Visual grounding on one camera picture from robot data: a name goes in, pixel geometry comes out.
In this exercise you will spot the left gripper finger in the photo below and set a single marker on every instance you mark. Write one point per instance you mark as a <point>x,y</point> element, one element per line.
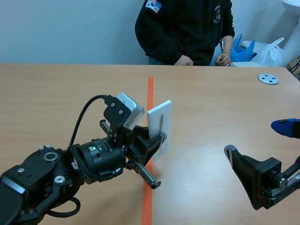
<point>146,145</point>

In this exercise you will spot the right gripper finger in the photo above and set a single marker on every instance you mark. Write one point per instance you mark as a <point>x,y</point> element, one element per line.
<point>284,127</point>
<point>248,171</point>

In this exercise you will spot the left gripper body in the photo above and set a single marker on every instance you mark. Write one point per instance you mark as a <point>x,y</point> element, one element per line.
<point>103,153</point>

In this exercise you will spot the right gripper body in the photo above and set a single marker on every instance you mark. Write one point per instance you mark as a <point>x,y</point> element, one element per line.
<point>284,185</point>

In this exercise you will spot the leaf picture card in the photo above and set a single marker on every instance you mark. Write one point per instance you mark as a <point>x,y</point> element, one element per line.
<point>159,117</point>

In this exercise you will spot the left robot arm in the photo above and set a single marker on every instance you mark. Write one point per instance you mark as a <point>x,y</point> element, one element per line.
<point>35,173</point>

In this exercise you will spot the person's left hand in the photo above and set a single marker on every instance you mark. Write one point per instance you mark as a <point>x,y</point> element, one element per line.
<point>224,59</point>

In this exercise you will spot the person's right hand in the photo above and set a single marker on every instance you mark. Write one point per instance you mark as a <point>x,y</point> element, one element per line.
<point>184,61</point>

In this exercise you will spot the white plastic bag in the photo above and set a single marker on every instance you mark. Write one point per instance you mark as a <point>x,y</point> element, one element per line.
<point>269,55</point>

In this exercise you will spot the blue plastic bag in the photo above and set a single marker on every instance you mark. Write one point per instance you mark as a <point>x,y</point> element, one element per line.
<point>242,50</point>

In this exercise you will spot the person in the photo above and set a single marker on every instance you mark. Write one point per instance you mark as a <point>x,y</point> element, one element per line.
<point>182,30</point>

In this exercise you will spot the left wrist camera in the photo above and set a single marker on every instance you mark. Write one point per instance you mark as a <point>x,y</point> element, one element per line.
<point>132,110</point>

